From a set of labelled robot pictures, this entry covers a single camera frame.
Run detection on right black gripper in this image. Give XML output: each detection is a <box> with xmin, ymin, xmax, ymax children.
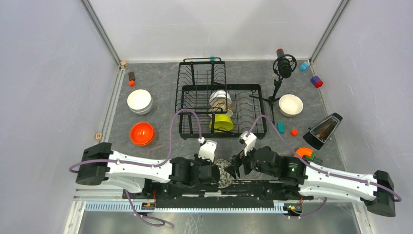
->
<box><xmin>224</xmin><ymin>142</ymin><xmax>278</xmax><ymax>180</ymax></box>

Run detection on pink floral bowl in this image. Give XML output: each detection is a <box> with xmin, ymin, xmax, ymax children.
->
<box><xmin>214</xmin><ymin>158</ymin><xmax>234</xmax><ymax>189</ymax></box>

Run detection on lime green bowl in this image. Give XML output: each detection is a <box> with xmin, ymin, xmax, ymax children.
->
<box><xmin>209</xmin><ymin>114</ymin><xmax>234</xmax><ymax>132</ymax></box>

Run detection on patterned cream bowl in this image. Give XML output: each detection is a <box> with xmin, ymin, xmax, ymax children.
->
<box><xmin>210</xmin><ymin>102</ymin><xmax>233</xmax><ymax>117</ymax></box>

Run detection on black wire dish rack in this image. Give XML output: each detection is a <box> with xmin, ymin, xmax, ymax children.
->
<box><xmin>175</xmin><ymin>58</ymin><xmax>264</xmax><ymax>139</ymax></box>

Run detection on orange bowl rack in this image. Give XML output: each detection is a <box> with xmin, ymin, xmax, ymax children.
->
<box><xmin>130</xmin><ymin>122</ymin><xmax>155</xmax><ymax>146</ymax></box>

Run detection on beige ceramic bowl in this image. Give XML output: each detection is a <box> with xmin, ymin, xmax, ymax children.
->
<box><xmin>279</xmin><ymin>94</ymin><xmax>303</xmax><ymax>117</ymax></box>

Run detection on white bowl grey rim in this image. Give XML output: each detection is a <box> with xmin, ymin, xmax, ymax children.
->
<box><xmin>130</xmin><ymin>104</ymin><xmax>152</xmax><ymax>115</ymax></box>

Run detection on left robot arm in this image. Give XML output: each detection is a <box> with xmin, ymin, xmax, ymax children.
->
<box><xmin>70</xmin><ymin>142</ymin><xmax>220</xmax><ymax>199</ymax></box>

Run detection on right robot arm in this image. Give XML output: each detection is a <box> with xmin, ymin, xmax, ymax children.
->
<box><xmin>224</xmin><ymin>146</ymin><xmax>395</xmax><ymax>217</ymax></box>

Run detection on teal block on table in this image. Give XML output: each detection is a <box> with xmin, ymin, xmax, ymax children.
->
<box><xmin>277</xmin><ymin>122</ymin><xmax>285</xmax><ymax>134</ymax></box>

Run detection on orange curved block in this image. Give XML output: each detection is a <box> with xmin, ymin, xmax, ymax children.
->
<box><xmin>296</xmin><ymin>147</ymin><xmax>314</xmax><ymax>158</ymax></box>

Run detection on small orange cube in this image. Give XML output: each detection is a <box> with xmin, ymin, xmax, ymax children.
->
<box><xmin>290</xmin><ymin>129</ymin><xmax>299</xmax><ymax>137</ymax></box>

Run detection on green lego brick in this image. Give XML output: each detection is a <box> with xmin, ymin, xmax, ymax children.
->
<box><xmin>306</xmin><ymin>153</ymin><xmax>315</xmax><ymax>161</ymax></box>

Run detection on black microphone on tripod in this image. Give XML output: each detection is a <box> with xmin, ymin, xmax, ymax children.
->
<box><xmin>263</xmin><ymin>48</ymin><xmax>297</xmax><ymax>124</ymax></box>

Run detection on purple red block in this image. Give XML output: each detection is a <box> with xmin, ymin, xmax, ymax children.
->
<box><xmin>310</xmin><ymin>76</ymin><xmax>323</xmax><ymax>88</ymax></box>

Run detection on wooden letter cube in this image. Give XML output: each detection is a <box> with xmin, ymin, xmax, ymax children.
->
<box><xmin>95</xmin><ymin>133</ymin><xmax>103</xmax><ymax>141</ymax></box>

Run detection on blue block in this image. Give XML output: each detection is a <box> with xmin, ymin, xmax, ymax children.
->
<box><xmin>299</xmin><ymin>61</ymin><xmax>310</xmax><ymax>72</ymax></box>

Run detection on brown block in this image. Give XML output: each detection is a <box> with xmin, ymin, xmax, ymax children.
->
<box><xmin>128</xmin><ymin>72</ymin><xmax>135</xmax><ymax>81</ymax></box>

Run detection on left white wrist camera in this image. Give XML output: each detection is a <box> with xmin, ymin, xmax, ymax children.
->
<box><xmin>198</xmin><ymin>140</ymin><xmax>217</xmax><ymax>162</ymax></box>

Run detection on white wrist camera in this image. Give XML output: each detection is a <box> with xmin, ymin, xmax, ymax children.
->
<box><xmin>239</xmin><ymin>131</ymin><xmax>257</xmax><ymax>155</ymax></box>
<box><xmin>198</xmin><ymin>140</ymin><xmax>217</xmax><ymax>162</ymax></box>

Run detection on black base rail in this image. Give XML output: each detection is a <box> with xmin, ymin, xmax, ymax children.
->
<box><xmin>122</xmin><ymin>180</ymin><xmax>314</xmax><ymax>208</ymax></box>

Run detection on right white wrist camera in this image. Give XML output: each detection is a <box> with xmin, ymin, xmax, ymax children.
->
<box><xmin>239</xmin><ymin>131</ymin><xmax>257</xmax><ymax>155</ymax></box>

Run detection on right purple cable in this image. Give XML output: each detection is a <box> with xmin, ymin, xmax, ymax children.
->
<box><xmin>246</xmin><ymin>115</ymin><xmax>403</xmax><ymax>219</ymax></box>

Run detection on purple cable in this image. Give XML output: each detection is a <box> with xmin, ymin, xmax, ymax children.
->
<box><xmin>68</xmin><ymin>109</ymin><xmax>207</xmax><ymax>227</ymax></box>
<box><xmin>246</xmin><ymin>115</ymin><xmax>403</xmax><ymax>219</ymax></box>

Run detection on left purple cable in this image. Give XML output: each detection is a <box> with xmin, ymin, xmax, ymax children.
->
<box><xmin>68</xmin><ymin>109</ymin><xmax>207</xmax><ymax>227</ymax></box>

